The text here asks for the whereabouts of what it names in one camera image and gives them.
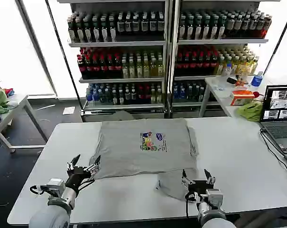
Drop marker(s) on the green cloth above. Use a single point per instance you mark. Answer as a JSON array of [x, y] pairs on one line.
[[251, 111]]

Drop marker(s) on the shelf with dark-capped bottles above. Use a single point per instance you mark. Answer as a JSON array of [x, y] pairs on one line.
[[205, 41]]

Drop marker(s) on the grey printed t-shirt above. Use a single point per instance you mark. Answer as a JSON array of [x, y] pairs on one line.
[[133, 161]]

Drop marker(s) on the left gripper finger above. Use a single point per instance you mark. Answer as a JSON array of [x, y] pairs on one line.
[[97, 164], [74, 162]]

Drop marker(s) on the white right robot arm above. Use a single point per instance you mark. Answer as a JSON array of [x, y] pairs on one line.
[[212, 221]]

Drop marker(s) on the shelf with red-label bottles and yellow drinks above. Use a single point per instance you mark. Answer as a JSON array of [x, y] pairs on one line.
[[119, 44]]

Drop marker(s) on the black phone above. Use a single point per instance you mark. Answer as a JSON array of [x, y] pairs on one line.
[[231, 80]]

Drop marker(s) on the white table with clothes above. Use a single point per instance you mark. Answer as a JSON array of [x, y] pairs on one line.
[[17, 107]]

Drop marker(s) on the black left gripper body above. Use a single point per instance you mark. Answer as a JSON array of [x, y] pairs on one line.
[[74, 180]]

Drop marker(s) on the yellow drink bottle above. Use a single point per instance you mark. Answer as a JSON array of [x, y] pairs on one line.
[[243, 73]]

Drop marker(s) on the blue-label bottle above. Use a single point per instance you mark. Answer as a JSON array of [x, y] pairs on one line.
[[256, 80]]

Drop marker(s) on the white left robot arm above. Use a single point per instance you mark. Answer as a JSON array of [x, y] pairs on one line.
[[50, 213]]

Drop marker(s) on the orange and white box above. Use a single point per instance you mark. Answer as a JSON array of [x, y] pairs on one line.
[[243, 97]]

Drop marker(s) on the clear water bottle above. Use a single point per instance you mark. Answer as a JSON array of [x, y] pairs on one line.
[[226, 70]]

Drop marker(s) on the red and blue garment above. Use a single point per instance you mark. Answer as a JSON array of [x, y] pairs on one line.
[[9, 92]]

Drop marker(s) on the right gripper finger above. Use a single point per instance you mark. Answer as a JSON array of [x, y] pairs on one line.
[[208, 177], [184, 177]]

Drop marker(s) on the white paper sheet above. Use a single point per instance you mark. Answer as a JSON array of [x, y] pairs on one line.
[[69, 110]]

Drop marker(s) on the grey open laptop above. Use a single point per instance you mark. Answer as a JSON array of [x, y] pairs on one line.
[[278, 128]]

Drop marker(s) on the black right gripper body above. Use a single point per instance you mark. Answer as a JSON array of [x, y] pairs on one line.
[[197, 186]]

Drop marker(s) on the white side table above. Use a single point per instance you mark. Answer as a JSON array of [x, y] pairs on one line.
[[216, 95]]

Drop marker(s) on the black slanted pole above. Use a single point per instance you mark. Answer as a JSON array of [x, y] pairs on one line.
[[279, 45], [62, 52]]

